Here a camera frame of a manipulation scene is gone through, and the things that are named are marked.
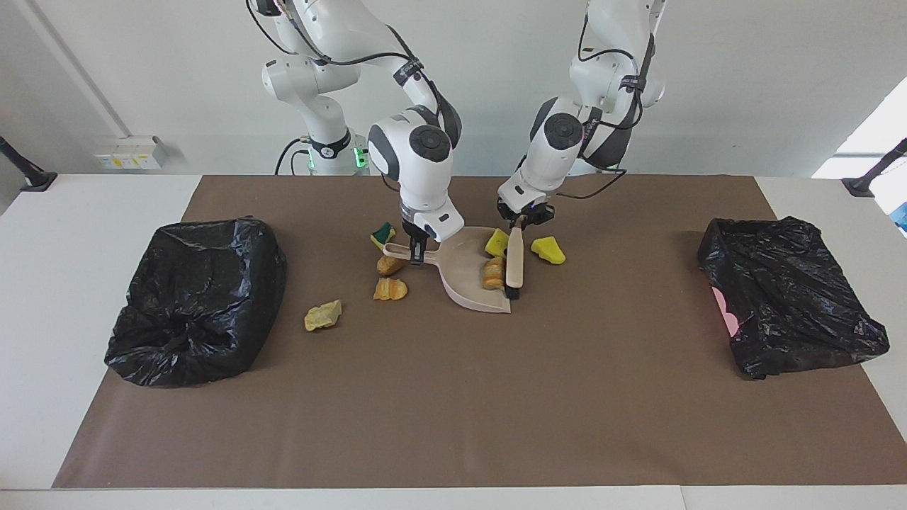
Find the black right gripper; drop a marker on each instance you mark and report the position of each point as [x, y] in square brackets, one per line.
[414, 237]

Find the orange striped sponge scrap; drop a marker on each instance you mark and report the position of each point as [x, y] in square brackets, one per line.
[390, 289]

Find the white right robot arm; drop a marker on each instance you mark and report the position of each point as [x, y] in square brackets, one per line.
[418, 170]

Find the beige plastic dustpan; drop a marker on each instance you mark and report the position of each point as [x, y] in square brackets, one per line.
[468, 283]

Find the blue object at table edge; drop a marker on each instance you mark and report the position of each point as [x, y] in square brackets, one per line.
[901, 217]

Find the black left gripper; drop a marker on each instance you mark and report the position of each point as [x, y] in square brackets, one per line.
[526, 214]

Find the green and yellow sponge piece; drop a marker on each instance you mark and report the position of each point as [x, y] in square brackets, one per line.
[383, 235]

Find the black bag lined pink bin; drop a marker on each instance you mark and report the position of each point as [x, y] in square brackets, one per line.
[786, 297]

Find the pale yellow scrap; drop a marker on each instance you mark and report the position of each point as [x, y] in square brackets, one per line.
[323, 316]

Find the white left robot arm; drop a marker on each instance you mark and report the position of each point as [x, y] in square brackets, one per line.
[553, 156]

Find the brown oval bread roll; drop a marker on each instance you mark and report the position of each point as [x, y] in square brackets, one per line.
[390, 266]

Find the black clamp stand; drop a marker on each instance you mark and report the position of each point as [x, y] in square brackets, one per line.
[861, 185]
[35, 178]

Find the white wall socket box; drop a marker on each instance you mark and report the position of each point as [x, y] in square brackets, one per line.
[127, 153]

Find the beige hand brush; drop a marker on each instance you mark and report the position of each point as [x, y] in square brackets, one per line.
[515, 262]

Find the brown table mat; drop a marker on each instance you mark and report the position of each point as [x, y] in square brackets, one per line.
[425, 439]

